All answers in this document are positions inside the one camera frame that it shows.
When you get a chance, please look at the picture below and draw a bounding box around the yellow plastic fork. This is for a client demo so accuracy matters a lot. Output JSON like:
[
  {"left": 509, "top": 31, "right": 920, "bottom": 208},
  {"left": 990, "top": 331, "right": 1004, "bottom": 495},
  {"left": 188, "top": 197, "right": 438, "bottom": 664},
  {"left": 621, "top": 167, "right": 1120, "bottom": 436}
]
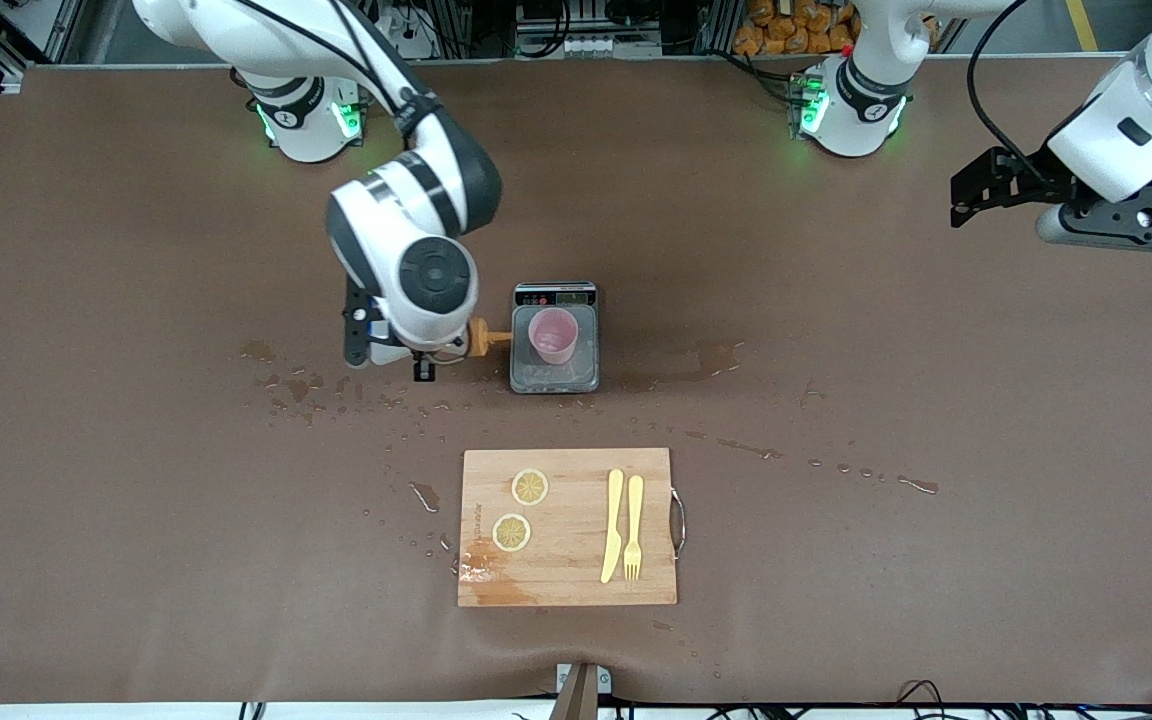
[{"left": 623, "top": 474, "right": 645, "bottom": 583}]

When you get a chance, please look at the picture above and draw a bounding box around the yellow plastic knife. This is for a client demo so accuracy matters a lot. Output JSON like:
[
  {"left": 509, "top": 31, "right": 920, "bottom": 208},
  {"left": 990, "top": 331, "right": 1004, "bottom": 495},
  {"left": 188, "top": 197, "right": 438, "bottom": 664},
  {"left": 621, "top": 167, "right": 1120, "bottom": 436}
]
[{"left": 600, "top": 468, "right": 626, "bottom": 585}]

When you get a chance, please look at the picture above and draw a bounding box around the white power strip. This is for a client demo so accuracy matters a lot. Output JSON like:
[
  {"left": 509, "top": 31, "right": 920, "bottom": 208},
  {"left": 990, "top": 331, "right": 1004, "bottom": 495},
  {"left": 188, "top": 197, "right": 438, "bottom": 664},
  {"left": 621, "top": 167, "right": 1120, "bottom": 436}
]
[{"left": 376, "top": 0, "right": 437, "bottom": 59}]

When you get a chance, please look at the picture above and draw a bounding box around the clear sauce bottle orange cap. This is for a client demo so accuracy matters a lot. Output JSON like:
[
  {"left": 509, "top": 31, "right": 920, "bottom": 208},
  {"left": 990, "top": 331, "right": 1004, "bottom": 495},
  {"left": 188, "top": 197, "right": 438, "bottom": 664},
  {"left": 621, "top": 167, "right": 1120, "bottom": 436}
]
[{"left": 464, "top": 317, "right": 515, "bottom": 361}]

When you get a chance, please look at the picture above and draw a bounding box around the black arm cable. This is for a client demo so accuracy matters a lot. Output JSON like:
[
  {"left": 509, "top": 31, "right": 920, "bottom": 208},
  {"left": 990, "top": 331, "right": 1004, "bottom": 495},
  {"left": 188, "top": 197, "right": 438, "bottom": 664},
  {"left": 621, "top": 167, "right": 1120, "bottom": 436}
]
[
  {"left": 236, "top": 0, "right": 437, "bottom": 116},
  {"left": 966, "top": 0, "right": 1057, "bottom": 186}
]

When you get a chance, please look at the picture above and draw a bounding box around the pink plastic cup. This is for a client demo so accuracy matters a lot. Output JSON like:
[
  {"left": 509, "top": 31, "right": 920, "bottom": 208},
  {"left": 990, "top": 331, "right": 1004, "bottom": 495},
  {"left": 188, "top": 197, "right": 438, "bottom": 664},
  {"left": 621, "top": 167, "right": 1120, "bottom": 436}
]
[{"left": 528, "top": 307, "right": 580, "bottom": 367}]

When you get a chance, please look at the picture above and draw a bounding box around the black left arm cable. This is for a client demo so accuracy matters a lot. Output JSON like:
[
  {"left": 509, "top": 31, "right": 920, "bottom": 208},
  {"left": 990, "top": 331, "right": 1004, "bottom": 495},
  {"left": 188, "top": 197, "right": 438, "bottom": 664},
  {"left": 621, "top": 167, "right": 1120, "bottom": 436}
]
[{"left": 966, "top": 0, "right": 1057, "bottom": 186}]

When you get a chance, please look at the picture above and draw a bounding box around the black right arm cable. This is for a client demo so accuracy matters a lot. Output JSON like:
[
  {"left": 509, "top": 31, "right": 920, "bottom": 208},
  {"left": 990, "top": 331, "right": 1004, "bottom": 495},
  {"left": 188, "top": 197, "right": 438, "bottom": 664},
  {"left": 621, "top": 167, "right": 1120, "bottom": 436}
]
[{"left": 236, "top": 0, "right": 437, "bottom": 116}]

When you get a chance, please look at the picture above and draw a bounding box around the pile of orange snack bags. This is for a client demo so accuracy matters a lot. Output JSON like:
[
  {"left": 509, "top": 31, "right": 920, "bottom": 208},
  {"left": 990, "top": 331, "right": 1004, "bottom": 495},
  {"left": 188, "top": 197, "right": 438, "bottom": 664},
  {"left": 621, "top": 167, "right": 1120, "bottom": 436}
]
[{"left": 733, "top": 0, "right": 862, "bottom": 56}]

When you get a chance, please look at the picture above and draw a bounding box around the silver digital kitchen scale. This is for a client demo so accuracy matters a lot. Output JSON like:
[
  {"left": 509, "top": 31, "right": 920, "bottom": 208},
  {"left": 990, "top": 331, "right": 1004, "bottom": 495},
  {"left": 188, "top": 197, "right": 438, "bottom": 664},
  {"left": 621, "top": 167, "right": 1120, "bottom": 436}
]
[{"left": 510, "top": 281, "right": 601, "bottom": 395}]

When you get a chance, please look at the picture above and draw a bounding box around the white terminal strip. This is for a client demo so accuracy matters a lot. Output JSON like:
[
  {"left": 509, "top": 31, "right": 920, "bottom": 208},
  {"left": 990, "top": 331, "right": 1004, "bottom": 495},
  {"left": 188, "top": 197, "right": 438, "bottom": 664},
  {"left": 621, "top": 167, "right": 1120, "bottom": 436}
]
[{"left": 516, "top": 28, "right": 662, "bottom": 58}]

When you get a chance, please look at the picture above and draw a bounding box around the wooden cutting board metal handle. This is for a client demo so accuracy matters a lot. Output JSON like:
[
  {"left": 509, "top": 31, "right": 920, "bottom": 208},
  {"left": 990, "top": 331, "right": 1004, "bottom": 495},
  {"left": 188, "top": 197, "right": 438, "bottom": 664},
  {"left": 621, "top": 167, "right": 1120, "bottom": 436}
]
[{"left": 457, "top": 448, "right": 687, "bottom": 608}]

